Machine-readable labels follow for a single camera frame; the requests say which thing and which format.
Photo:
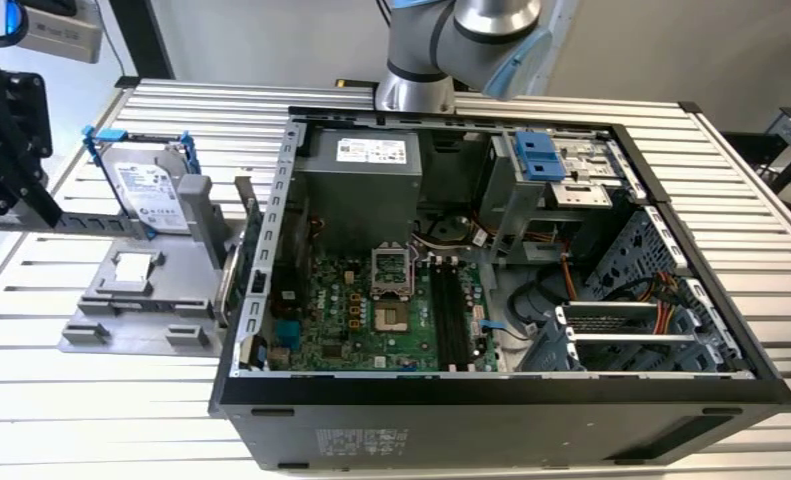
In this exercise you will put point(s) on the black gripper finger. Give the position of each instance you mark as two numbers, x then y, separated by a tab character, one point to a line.
41	210

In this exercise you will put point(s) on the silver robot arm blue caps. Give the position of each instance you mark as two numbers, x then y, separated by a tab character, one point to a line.
423	50

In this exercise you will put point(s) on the RAM slot white clips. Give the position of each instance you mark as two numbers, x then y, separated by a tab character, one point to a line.
463	315
447	315

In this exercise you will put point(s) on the hard disk in blue carrier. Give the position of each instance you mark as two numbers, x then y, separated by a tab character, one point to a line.
145	185

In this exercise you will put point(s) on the silver CPU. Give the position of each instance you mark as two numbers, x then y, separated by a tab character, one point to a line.
132	268

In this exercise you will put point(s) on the grey plastic parts rack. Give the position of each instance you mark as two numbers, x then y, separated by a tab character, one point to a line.
176	270

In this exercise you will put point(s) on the black case fan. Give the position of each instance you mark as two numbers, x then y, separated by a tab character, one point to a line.
300	240

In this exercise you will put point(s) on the grey power supply unit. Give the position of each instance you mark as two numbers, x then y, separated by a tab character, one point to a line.
362	200

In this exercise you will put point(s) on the black bar yellow tip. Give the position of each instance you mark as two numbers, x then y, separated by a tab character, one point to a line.
349	83

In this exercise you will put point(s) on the CPU socket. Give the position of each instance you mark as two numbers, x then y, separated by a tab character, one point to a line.
393	316

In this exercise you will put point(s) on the thin metal locking lever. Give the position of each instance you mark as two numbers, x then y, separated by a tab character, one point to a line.
414	270

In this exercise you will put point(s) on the green motherboard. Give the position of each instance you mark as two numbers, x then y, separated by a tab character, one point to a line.
402	345

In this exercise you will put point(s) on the white barcode tag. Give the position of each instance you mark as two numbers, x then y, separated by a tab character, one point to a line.
479	239

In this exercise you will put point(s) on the black open PC case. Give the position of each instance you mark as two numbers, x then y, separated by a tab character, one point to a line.
436	430

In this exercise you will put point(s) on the blue plastic drive latch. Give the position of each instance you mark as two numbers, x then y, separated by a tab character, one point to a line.
536	155

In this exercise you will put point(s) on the silver perforated disk bay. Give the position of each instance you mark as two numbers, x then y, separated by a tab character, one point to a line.
609	320

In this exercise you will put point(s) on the black upright post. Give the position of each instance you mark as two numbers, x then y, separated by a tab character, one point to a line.
144	40

